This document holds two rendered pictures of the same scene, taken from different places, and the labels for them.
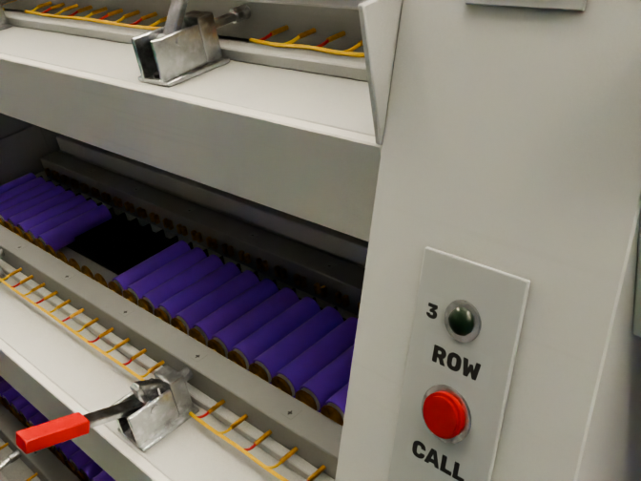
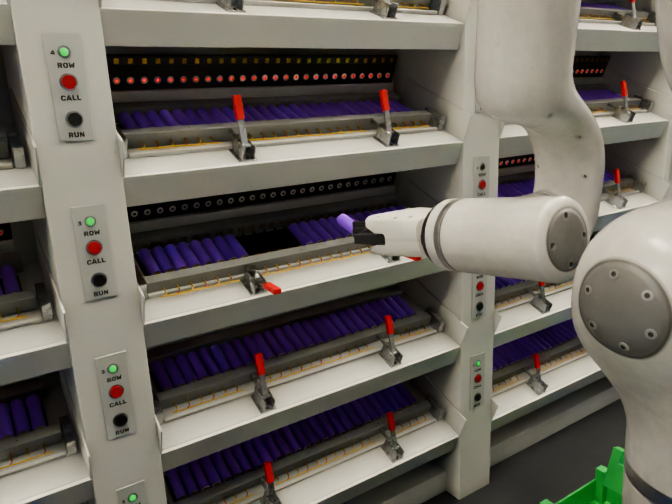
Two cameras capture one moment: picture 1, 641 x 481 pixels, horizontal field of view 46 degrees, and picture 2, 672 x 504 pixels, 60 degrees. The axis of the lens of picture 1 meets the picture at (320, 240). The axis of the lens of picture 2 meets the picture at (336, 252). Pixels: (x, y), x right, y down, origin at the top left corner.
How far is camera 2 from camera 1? 111 cm
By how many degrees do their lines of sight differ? 73
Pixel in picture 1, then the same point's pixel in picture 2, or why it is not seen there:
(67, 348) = (333, 267)
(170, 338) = not seen: hidden behind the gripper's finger
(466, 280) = (481, 159)
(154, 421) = not seen: hidden behind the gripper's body
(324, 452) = not seen: hidden behind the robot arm
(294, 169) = (440, 154)
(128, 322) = (349, 241)
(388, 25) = (466, 118)
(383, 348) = (469, 180)
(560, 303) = (493, 156)
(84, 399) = (367, 267)
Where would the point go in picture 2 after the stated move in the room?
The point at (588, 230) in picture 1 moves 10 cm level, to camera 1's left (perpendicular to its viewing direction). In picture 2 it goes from (494, 144) to (496, 148)
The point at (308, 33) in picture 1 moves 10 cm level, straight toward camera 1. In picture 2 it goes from (396, 124) to (453, 122)
